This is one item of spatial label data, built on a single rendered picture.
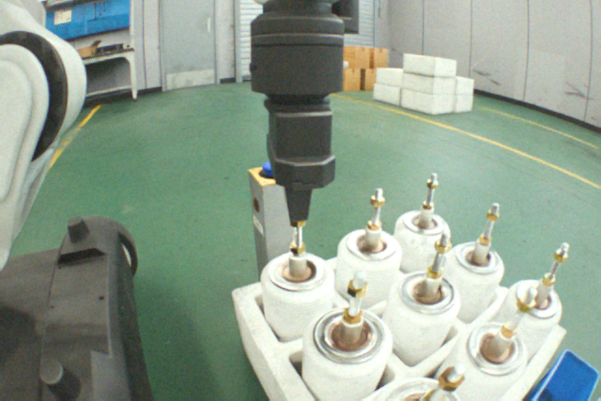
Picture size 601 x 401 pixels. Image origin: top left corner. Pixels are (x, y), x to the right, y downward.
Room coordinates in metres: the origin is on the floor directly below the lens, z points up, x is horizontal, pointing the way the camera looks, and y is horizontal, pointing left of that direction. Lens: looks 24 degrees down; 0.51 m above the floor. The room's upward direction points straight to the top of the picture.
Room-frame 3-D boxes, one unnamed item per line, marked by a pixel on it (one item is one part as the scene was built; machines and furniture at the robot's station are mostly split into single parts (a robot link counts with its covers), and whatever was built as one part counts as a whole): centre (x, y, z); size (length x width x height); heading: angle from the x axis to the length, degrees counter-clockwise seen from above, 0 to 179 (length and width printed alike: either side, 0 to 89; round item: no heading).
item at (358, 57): (4.14, -0.74, 0.45); 0.30 x 0.24 x 0.30; 31
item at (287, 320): (0.29, 0.00, 0.16); 0.10 x 0.10 x 0.18
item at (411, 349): (0.24, -0.16, 0.16); 0.10 x 0.10 x 0.18
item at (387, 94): (3.22, -1.07, 0.09); 0.39 x 0.39 x 0.18; 30
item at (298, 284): (0.29, 0.00, 0.25); 0.08 x 0.08 x 0.01
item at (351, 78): (4.06, -0.61, 0.15); 0.30 x 0.24 x 0.30; 28
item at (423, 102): (2.85, -1.28, 0.09); 0.39 x 0.39 x 0.18; 33
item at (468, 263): (0.30, -0.26, 0.25); 0.08 x 0.08 x 0.01
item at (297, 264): (0.29, 0.00, 0.26); 0.02 x 0.02 x 0.03
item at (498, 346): (0.14, -0.21, 0.26); 0.02 x 0.02 x 0.03
